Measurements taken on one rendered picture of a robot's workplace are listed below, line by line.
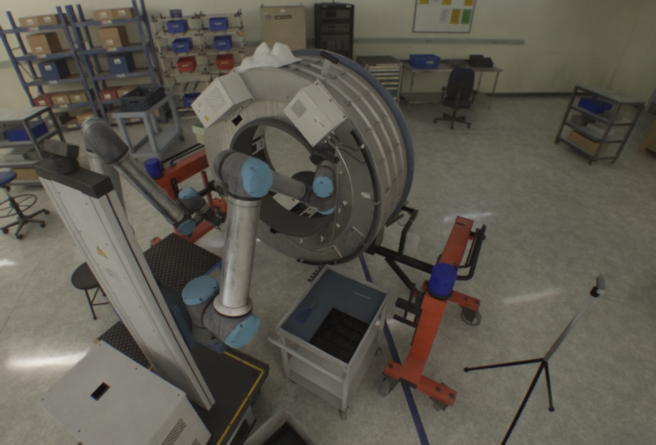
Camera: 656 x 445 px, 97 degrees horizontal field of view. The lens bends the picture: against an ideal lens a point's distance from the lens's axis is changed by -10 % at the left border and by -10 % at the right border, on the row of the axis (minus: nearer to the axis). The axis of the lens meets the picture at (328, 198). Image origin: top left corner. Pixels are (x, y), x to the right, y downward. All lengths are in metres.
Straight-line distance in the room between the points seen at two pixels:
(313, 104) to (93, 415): 1.63
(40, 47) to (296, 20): 4.49
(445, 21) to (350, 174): 6.35
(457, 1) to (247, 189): 7.25
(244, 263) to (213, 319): 0.28
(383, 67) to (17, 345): 6.17
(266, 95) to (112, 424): 1.69
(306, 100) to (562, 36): 8.56
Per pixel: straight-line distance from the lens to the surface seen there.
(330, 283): 2.07
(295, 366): 2.18
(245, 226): 1.10
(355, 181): 1.79
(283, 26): 6.43
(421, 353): 2.23
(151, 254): 2.66
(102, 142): 1.51
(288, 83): 1.80
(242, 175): 1.03
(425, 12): 7.63
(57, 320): 3.49
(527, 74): 9.39
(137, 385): 1.72
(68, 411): 1.81
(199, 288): 1.42
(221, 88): 1.91
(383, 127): 1.86
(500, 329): 2.98
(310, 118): 1.62
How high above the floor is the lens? 2.23
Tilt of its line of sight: 34 degrees down
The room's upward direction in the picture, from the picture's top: straight up
